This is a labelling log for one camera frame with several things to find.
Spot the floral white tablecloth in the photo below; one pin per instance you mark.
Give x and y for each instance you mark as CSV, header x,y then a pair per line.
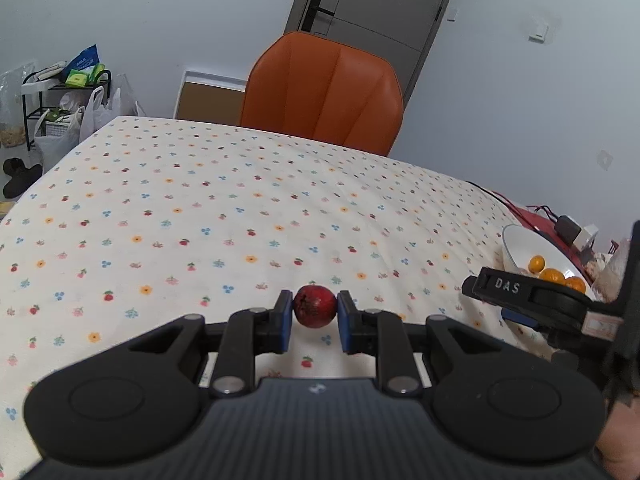
x,y
200,220

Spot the clear plastic bag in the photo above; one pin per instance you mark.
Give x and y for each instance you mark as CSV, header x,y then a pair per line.
x,y
12,110

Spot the mandarin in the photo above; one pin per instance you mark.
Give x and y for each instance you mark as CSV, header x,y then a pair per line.
x,y
576,284

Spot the small orange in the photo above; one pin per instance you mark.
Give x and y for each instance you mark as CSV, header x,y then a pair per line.
x,y
536,263
552,275

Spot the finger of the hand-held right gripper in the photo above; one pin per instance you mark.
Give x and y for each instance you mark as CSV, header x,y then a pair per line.
x,y
520,319
500,287

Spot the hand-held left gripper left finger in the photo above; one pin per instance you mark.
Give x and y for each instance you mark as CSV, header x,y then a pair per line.
x,y
284,321

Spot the black shoes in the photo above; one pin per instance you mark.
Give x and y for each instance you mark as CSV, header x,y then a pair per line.
x,y
20,176

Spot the blue bag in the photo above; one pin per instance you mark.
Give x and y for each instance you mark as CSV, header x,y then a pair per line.
x,y
84,59

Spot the small red fruit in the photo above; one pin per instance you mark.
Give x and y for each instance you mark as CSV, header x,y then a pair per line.
x,y
314,306

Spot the white bowl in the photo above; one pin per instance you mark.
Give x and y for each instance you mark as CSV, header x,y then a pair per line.
x,y
517,250

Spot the small white wall plate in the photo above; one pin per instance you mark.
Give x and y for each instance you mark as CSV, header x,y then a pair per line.
x,y
452,14

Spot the person's right hand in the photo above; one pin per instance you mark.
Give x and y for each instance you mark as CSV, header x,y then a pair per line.
x,y
622,440

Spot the white plastic bag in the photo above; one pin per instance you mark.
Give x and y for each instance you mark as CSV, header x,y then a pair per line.
x,y
57,145
100,115

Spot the red mat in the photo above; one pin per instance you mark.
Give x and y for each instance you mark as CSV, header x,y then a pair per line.
x,y
535,222

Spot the white light switch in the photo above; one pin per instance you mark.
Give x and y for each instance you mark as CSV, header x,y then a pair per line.
x,y
539,30

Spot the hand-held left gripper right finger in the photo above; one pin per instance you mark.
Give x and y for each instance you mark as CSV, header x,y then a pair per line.
x,y
344,323

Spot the white framed cork board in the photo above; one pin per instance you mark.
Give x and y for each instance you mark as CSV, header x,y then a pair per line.
x,y
205,100

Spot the black charger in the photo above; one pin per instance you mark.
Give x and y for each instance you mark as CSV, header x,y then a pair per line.
x,y
567,228

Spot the orange leather chair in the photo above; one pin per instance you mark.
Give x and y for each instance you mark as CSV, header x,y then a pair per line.
x,y
325,90

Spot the grey door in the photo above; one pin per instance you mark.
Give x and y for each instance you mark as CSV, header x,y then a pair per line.
x,y
380,5

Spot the black metal rack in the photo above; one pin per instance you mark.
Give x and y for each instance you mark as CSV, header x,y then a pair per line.
x,y
30,110

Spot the green packet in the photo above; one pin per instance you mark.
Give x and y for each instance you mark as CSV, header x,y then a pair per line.
x,y
82,77

